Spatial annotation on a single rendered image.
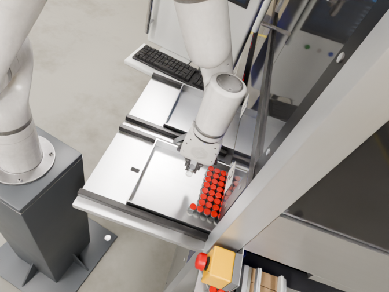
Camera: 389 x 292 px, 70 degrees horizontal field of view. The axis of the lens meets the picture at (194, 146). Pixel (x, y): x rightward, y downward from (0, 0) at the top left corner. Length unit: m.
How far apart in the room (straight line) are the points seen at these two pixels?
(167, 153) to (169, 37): 0.76
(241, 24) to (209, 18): 0.92
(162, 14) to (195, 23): 1.05
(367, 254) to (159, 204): 0.55
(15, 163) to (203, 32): 0.65
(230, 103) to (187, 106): 0.59
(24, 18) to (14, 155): 0.42
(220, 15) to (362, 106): 0.26
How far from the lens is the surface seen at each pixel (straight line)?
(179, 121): 1.10
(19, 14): 0.59
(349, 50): 0.44
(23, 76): 0.80
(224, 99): 0.59
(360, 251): 0.69
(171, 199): 0.89
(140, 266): 1.73
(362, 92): 0.38
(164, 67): 1.43
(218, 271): 0.69
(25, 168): 0.95
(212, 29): 0.50
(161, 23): 1.56
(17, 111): 0.79
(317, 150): 0.43
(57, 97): 2.44
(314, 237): 0.65
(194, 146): 0.73
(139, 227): 0.84
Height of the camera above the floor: 1.66
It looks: 49 degrees down
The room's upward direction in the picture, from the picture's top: 23 degrees clockwise
